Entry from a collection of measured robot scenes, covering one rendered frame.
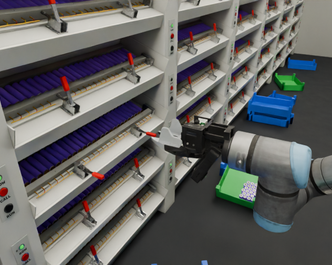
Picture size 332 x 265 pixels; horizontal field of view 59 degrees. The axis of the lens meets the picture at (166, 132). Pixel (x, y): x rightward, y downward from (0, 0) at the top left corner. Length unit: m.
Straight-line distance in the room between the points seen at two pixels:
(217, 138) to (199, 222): 0.76
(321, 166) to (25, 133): 0.67
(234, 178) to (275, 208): 0.89
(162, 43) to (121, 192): 0.54
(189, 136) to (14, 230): 0.44
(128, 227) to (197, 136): 0.64
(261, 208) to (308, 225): 0.80
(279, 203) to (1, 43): 0.64
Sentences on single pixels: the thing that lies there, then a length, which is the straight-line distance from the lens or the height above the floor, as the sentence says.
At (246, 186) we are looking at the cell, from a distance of 1.49.
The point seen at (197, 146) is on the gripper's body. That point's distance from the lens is 0.70.
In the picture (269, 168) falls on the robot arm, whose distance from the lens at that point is 0.66.
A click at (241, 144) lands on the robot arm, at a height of 0.66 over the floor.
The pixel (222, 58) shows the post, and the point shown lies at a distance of 1.74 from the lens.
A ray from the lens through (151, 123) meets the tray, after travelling 1.11.
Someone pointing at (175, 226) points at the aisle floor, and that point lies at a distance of 1.37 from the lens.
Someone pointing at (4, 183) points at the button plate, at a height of 0.62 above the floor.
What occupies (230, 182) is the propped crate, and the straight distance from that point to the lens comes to 1.57.
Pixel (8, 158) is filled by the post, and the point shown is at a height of 0.66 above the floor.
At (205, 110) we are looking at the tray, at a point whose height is 0.31.
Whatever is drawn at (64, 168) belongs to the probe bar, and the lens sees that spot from 0.85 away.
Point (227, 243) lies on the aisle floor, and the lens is 1.34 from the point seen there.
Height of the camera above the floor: 0.99
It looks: 28 degrees down
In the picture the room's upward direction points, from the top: straight up
